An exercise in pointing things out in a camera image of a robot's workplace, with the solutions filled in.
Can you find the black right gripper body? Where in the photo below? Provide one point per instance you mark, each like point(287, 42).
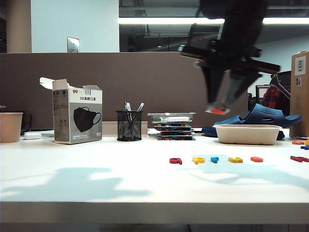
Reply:
point(229, 56)

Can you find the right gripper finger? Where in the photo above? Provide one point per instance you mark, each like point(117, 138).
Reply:
point(236, 84)
point(213, 82)

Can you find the orange letter c magnet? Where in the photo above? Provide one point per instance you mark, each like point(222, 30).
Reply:
point(217, 111)

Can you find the yellow letter u magnet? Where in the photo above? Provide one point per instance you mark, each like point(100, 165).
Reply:
point(234, 159)

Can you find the yellow letter p magnet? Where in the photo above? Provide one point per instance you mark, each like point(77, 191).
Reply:
point(198, 160)

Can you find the red letter q magnet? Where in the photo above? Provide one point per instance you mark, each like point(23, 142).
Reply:
point(175, 160)

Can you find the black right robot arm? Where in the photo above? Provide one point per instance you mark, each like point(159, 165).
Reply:
point(241, 19)

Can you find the letter magnet pack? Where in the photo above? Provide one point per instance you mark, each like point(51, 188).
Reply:
point(175, 138)
point(172, 125)
point(175, 133)

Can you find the orange letter s magnet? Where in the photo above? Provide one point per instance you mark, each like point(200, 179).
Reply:
point(256, 159)

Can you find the blue letter r magnet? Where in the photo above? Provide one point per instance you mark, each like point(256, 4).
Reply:
point(214, 159)

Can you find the dark red letter magnet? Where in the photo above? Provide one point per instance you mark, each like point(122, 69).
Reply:
point(298, 158)

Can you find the brown paper cup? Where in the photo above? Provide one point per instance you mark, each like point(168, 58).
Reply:
point(10, 126)

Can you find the black monitor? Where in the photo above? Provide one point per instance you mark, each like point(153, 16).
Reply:
point(260, 91)

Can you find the navy blue rubber slipper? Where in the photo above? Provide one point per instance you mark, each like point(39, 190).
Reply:
point(265, 113)
point(227, 122)

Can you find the red plaid garment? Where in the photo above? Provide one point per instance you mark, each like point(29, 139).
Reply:
point(275, 99)

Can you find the beige pulp tray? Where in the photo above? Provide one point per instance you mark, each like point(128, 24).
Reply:
point(247, 135)

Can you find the white flat item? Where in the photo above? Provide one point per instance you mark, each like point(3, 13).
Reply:
point(173, 119)

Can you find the brown cardboard box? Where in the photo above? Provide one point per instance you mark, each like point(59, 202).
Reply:
point(299, 108)

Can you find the clear plastic case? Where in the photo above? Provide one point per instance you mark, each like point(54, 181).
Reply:
point(154, 116)

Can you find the black silver pen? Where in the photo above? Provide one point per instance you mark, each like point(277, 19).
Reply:
point(140, 106)
point(128, 106)

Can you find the brown desk partition screen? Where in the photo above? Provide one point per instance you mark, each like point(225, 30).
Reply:
point(120, 84)

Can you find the black mesh pen holder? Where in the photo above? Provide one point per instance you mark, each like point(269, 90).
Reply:
point(129, 128)

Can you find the grey white mask box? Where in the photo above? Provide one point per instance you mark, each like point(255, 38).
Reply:
point(77, 116)

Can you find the grey flat notebook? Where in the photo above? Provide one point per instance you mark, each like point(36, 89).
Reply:
point(48, 133)

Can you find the white earbuds case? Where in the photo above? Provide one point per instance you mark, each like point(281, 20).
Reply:
point(32, 136)

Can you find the metal wall switch plate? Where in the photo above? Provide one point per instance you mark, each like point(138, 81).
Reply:
point(73, 44)

